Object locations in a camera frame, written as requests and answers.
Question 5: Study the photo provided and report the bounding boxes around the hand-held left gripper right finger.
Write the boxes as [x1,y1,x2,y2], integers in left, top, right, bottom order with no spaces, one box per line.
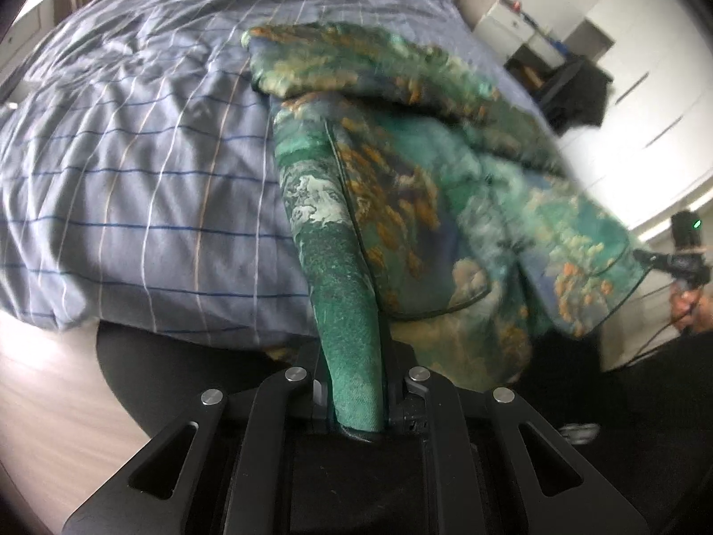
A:
[384,346,652,535]

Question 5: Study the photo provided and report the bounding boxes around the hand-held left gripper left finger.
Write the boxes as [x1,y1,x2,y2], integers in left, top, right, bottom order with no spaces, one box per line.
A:
[62,346,335,535]

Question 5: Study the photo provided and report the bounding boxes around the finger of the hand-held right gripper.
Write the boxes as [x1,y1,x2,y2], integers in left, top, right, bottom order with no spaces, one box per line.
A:
[632,248,677,271]

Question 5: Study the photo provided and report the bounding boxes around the green printed jacket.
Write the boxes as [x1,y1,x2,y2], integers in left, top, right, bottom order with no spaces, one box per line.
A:
[242,21,655,436]

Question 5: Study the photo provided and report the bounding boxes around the person's right hand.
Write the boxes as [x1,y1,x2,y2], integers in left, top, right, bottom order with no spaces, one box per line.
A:
[668,281,713,335]

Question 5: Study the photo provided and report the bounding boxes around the person's dark pants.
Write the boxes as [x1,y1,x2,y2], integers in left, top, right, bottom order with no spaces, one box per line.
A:
[94,320,713,535]

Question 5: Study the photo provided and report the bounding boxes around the grey shoe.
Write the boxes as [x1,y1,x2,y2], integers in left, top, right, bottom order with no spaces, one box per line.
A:
[557,422,601,445]

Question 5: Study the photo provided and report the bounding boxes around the dark jacket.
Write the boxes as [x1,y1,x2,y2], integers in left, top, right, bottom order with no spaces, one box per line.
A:
[537,61,614,132]

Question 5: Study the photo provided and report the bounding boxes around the white wardrobe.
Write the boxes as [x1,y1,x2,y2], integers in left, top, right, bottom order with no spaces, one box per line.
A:
[557,0,713,235]

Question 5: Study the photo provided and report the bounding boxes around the wooden chair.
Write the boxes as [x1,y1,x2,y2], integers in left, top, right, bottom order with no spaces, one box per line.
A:
[504,58,552,95]

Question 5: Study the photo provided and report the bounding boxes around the white bedside drawer unit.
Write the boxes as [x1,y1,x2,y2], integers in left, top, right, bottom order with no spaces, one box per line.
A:
[457,0,569,68]

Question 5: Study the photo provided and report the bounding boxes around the blue plaid duvet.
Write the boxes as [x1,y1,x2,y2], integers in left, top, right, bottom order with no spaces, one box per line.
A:
[0,0,552,363]

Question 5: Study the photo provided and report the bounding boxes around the white window cabinet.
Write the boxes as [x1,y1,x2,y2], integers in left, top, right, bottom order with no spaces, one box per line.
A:
[0,0,57,101]

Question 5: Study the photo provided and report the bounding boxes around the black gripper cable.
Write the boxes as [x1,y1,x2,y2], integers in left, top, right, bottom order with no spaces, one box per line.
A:
[629,284,697,358]

